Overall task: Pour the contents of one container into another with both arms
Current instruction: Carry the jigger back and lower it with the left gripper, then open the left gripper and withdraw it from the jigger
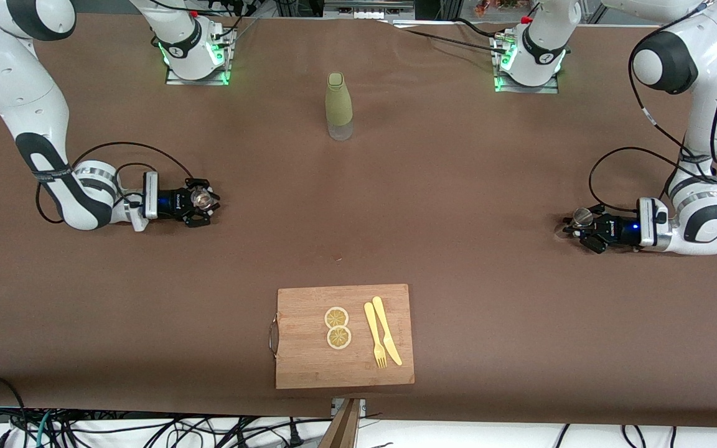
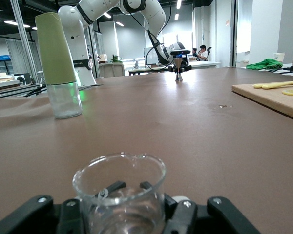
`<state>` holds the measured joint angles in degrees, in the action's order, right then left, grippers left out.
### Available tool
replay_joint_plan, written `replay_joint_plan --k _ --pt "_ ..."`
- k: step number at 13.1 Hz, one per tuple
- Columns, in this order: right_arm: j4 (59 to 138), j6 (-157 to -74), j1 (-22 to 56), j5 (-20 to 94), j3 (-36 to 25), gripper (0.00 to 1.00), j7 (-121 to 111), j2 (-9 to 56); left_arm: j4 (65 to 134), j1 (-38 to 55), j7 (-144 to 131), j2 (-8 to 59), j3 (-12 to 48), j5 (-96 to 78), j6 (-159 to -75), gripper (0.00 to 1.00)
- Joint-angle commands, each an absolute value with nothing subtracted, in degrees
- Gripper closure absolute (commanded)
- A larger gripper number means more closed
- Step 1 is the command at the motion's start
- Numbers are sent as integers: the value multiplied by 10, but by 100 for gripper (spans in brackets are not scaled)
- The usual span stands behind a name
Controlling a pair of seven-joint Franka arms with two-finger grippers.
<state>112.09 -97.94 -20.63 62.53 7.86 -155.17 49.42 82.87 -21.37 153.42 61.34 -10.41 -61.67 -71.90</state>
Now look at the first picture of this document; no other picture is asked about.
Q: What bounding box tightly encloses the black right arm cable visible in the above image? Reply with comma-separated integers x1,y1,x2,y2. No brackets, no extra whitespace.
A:
35,142,195,225

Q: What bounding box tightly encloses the steel double jigger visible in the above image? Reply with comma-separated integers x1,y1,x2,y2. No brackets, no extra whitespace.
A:
555,207,594,240

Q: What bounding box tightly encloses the yellow plastic fork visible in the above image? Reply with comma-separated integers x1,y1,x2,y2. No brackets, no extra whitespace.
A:
363,302,388,369

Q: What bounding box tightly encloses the brown table cover sheet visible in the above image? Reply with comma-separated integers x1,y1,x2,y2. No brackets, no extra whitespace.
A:
0,12,717,430

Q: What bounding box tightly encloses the black base power cable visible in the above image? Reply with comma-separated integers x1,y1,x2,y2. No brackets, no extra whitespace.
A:
390,17,515,57

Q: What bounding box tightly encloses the wooden cutting board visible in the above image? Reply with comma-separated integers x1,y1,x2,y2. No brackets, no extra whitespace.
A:
269,284,415,390

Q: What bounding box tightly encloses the grey metal equipment box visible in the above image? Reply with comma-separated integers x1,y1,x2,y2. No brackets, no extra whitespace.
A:
324,0,415,21

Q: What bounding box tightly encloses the yellow plastic knife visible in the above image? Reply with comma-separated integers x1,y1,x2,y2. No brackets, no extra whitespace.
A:
372,296,403,366

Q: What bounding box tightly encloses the green cable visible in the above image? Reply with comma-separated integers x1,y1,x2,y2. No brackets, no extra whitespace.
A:
35,413,54,448

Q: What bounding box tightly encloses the wooden beam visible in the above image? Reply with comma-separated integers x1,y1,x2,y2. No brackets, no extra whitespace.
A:
318,399,362,448

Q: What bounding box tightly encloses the green bottle with clear base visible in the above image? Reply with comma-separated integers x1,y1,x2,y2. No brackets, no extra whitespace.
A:
325,72,354,141

